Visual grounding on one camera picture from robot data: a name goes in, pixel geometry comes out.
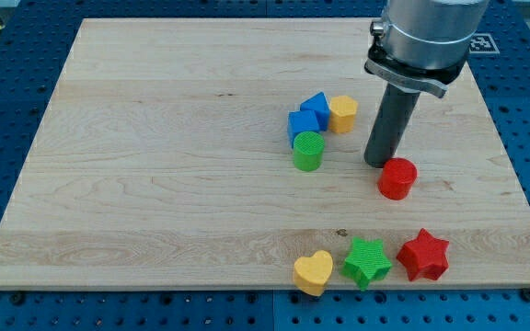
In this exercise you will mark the red cylinder block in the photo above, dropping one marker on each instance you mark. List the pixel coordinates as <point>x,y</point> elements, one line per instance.
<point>397,178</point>

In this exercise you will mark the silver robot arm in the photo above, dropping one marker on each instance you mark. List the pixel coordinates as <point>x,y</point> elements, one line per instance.
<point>422,45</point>

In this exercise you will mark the green star block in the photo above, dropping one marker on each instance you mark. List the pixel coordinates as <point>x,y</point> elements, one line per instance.
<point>366,262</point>

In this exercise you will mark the red star block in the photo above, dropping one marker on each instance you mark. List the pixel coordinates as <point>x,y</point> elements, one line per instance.
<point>424,257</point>

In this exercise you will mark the green cylinder block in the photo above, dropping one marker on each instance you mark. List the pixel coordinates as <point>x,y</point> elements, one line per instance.
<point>308,150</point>

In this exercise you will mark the blue cube block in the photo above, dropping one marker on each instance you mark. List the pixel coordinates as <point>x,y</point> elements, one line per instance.
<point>301,121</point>

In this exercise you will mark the blue triangular prism block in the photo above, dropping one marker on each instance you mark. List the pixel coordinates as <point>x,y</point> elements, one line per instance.
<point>319,105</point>

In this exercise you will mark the yellow hexagon block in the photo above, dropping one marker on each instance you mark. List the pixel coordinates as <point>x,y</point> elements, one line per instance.
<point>343,110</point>

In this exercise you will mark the wooden board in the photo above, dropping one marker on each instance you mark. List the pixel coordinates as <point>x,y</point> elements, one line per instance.
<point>162,162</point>

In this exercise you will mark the yellow heart block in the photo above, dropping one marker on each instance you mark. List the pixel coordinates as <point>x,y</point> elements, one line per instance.
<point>311,274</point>

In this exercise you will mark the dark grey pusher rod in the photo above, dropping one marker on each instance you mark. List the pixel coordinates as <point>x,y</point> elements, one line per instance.
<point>389,125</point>

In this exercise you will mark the black white fiducial marker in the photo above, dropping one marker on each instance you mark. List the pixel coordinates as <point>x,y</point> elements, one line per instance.
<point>483,44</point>

